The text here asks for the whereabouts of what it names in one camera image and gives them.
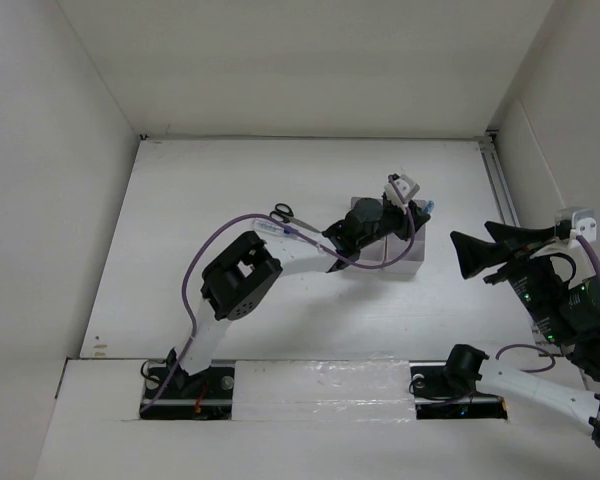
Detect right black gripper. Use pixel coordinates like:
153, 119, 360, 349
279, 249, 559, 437
447, 218, 572, 343

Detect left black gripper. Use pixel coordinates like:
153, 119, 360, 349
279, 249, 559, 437
357, 198, 428, 250

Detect black handled scissors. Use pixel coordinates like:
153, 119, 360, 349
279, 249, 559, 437
269, 202, 320, 233

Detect clear glue bottle blue cap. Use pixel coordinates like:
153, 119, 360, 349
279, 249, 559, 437
251, 218, 297, 241

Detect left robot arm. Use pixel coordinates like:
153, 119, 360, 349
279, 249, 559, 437
165, 198, 431, 397

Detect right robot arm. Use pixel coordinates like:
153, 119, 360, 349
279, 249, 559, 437
442, 209, 600, 450

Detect left white organizer box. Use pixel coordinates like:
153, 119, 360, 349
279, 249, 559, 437
350, 196, 386, 266

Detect white organizer box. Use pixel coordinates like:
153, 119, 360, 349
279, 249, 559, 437
350, 196, 386, 266
383, 225, 426, 275

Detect right white organizer box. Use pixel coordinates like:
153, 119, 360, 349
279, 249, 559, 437
383, 225, 426, 275

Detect white taped panel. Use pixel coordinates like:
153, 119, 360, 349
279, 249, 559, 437
231, 359, 416, 423

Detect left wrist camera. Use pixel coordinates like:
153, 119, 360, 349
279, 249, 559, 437
384, 173, 420, 209

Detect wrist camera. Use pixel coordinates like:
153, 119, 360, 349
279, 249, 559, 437
384, 173, 420, 209
535, 207, 597, 256

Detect aluminium rail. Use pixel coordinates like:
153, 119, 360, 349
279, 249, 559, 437
476, 130, 520, 227

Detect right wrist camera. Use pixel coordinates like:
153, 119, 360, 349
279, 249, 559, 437
535, 207, 597, 256

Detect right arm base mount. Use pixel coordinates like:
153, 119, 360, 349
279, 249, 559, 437
408, 363, 508, 420

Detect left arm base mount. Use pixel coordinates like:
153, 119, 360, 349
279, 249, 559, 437
139, 364, 235, 421

